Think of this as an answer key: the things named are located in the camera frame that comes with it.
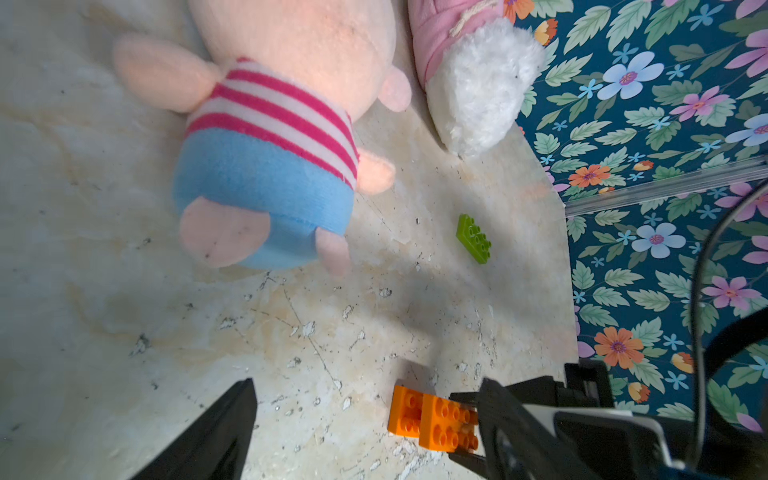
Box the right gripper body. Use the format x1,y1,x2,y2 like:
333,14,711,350
476,361,767,479

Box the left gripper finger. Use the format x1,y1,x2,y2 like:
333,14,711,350
133,378,258,480

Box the orange lego brick long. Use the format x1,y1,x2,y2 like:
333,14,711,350
387,385,424,438

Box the green lego brick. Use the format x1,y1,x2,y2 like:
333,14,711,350
456,214,492,264

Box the pink plush doll striped shirt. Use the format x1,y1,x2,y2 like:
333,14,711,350
113,0,412,276

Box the white plush bunny pink shirt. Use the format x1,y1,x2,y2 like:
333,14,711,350
407,1,547,158

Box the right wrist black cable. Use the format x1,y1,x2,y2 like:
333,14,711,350
686,179,768,469

